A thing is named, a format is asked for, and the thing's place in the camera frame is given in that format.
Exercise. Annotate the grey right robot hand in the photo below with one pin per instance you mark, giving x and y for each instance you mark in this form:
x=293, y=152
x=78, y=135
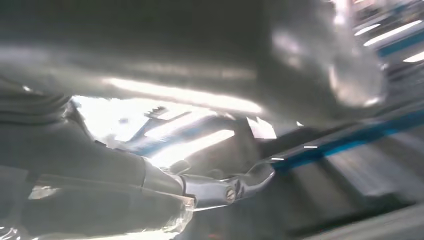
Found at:
x=82, y=185

